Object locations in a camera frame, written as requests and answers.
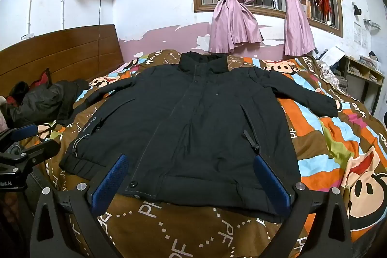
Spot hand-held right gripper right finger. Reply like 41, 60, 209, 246
253, 155, 353, 258

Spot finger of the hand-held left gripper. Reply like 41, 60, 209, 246
16, 140, 61, 165
0, 124, 40, 144

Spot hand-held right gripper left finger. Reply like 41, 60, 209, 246
30, 154, 129, 258

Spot black jacket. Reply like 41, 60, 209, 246
59, 52, 338, 224

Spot dark clothes pile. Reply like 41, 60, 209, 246
6, 78, 91, 128

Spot red and black cloth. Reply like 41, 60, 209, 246
30, 67, 53, 86

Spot printed cartoon blanket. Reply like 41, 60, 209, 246
30, 49, 387, 258

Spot wooden headboard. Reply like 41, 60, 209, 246
0, 24, 124, 101

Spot floral cloth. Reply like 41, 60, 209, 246
316, 60, 342, 86

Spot white paper sheet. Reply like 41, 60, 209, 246
320, 46, 345, 66

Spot wooden shelf desk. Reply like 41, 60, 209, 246
345, 55, 386, 116

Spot paper wall notices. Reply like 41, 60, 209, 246
353, 22, 363, 45

